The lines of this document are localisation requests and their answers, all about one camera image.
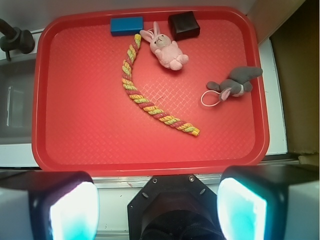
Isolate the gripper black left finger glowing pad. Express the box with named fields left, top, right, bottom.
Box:
left=0, top=170, right=100, bottom=240

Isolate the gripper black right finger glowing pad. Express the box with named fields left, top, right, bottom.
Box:
left=217, top=164, right=320, bottom=240

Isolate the gray plush animal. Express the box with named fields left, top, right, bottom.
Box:
left=200, top=66, right=263, bottom=107

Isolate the stainless steel sink basin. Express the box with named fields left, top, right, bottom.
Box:
left=0, top=59, right=36, bottom=145

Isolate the red plastic tray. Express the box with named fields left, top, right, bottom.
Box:
left=32, top=6, right=270, bottom=176

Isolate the pink plush bunny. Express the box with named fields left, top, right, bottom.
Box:
left=139, top=21, right=189, bottom=71

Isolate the brown cardboard box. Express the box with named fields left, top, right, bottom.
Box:
left=270, top=0, right=320, bottom=166

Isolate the dark brown square block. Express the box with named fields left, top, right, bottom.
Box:
left=168, top=11, right=201, bottom=41

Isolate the blue rectangular block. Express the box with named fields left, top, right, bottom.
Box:
left=110, top=16, right=144, bottom=37

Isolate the twisted multicolor rope toy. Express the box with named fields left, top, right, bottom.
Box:
left=121, top=34, right=200, bottom=137

